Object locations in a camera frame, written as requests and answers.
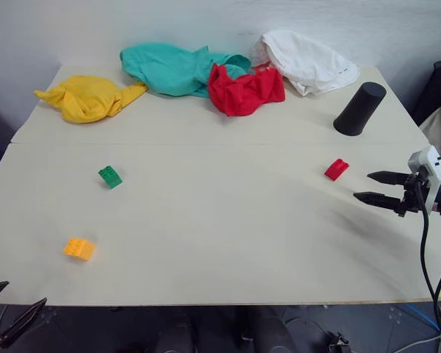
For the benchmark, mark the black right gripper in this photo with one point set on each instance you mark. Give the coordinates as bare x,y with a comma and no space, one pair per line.
411,195

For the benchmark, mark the red toy brick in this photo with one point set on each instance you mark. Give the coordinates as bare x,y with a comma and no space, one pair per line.
336,169

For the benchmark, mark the black plastic cup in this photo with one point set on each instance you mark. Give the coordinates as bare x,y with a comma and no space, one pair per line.
358,110

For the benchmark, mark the orange toy brick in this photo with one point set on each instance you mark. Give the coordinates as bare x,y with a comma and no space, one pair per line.
79,249

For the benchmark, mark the black chair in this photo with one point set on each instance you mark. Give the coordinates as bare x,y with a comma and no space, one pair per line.
435,92

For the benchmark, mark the white crumpled cloth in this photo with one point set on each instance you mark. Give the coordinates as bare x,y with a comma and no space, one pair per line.
305,62

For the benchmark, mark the green toy brick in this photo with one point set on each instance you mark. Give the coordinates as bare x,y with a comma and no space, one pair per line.
110,177

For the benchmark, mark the red crumpled cloth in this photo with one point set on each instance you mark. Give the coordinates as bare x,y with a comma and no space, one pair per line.
244,92

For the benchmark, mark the yellow crumpled cloth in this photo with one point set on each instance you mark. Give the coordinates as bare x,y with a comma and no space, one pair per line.
86,98

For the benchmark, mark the teal crumpled cloth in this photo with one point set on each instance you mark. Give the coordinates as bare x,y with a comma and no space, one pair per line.
169,70

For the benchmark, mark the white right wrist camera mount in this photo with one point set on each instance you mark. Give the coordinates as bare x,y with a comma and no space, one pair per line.
436,165

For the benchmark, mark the small black bracket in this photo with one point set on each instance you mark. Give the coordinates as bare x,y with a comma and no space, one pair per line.
339,342

